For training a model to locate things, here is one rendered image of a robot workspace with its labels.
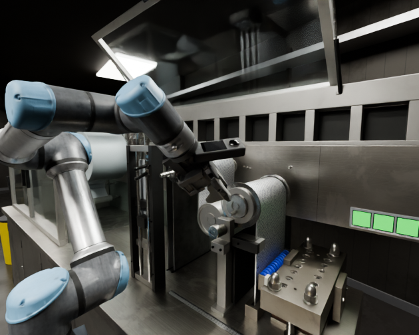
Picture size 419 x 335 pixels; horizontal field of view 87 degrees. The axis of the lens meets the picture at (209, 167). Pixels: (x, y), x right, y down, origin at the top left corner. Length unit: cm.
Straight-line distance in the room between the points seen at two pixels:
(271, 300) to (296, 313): 7
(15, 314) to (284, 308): 62
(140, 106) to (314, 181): 74
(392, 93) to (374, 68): 172
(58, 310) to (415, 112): 109
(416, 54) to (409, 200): 181
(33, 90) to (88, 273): 46
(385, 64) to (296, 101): 170
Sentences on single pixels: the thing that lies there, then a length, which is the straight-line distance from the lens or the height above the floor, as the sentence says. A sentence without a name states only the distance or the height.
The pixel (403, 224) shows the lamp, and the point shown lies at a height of 119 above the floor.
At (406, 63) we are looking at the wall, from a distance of 259.
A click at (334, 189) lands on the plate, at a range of 95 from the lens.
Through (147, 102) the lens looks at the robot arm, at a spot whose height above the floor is 151.
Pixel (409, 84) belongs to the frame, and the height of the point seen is 163.
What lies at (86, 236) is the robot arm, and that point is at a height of 119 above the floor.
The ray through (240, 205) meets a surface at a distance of 70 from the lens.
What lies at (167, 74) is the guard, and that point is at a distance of 129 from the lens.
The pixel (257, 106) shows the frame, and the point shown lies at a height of 161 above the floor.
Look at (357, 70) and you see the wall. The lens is 269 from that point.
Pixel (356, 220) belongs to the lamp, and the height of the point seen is 118.
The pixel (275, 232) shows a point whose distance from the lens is 86.
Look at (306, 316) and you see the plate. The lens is 72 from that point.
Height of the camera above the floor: 145
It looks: 6 degrees down
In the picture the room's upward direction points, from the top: straight up
